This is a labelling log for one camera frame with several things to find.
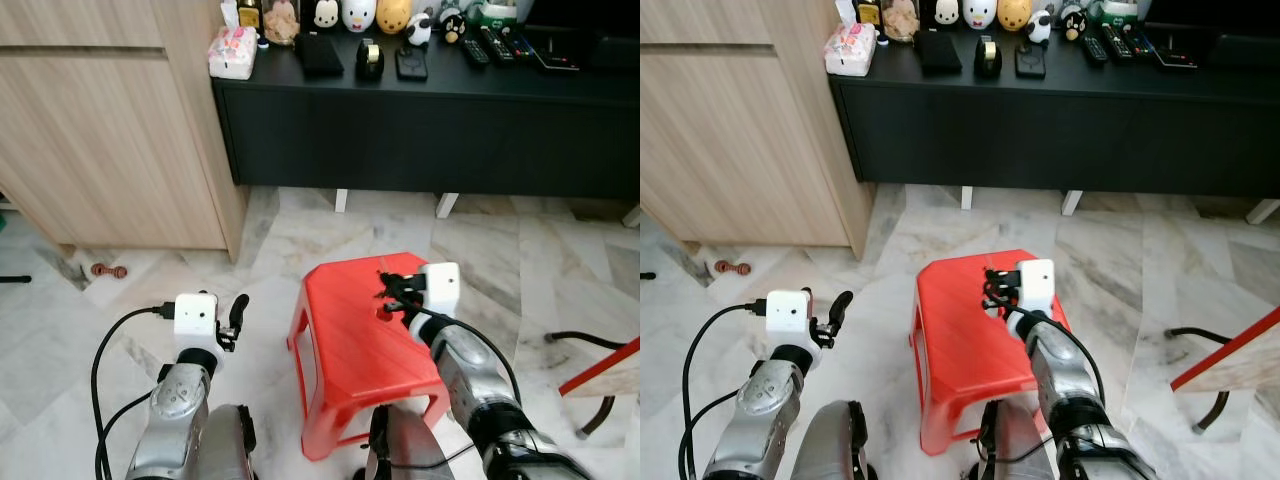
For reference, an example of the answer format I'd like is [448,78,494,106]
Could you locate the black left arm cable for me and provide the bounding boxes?
[678,301,769,480]
[91,304,180,480]

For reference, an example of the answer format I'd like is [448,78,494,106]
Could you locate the silver right robot leg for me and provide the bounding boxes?
[982,399,1063,480]
[362,404,457,480]

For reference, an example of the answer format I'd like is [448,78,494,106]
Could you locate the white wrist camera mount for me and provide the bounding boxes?
[1015,259,1057,317]
[173,293,220,352]
[419,262,462,320]
[764,289,814,347]

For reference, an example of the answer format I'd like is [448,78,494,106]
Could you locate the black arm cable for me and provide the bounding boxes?
[412,304,523,403]
[678,301,769,480]
[1005,302,1107,406]
[91,304,180,480]

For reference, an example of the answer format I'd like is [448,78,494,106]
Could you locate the black tape dispenser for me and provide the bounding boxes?
[355,38,386,82]
[974,34,1004,80]

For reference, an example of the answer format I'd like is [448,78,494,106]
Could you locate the green box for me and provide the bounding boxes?
[469,0,520,28]
[1089,0,1142,27]

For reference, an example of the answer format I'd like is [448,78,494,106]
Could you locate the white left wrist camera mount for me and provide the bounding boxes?
[173,293,220,352]
[764,289,814,347]

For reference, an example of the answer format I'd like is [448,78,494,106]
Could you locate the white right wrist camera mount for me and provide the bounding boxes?
[419,262,462,320]
[1015,259,1057,317]

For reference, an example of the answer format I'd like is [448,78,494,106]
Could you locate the black wallet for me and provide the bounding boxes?
[297,32,345,80]
[917,29,964,77]

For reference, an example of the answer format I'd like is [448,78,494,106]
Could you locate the silver robot leg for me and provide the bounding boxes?
[193,403,259,480]
[803,399,873,480]
[982,399,1063,480]
[362,404,457,480]

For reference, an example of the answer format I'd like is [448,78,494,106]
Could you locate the clear snack jar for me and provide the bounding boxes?
[261,0,302,47]
[882,0,922,44]

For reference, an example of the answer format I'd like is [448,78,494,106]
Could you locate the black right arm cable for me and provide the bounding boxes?
[1005,302,1107,406]
[412,304,523,403]

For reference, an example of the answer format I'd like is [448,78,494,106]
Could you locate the light wooden cabinet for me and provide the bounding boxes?
[0,0,250,264]
[640,0,877,263]

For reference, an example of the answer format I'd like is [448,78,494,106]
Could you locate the silver left robot leg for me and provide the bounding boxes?
[803,399,873,480]
[193,403,259,480]

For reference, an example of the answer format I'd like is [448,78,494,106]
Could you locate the black tv console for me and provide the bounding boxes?
[212,28,641,202]
[828,25,1280,201]

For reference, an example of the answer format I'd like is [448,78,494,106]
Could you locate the black car key fob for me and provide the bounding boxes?
[395,46,430,82]
[1014,43,1048,81]

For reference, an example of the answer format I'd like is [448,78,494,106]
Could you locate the red edged table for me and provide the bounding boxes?
[1169,305,1280,394]
[557,337,641,399]

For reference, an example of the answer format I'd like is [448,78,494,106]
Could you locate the black tv stand base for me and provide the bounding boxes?
[1144,0,1280,69]
[524,0,641,73]

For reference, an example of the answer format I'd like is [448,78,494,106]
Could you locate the red plastic stool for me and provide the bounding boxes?
[287,252,453,462]
[908,249,1072,457]

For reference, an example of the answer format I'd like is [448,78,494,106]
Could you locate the pink tissue pack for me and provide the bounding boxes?
[824,22,876,78]
[208,26,260,81]

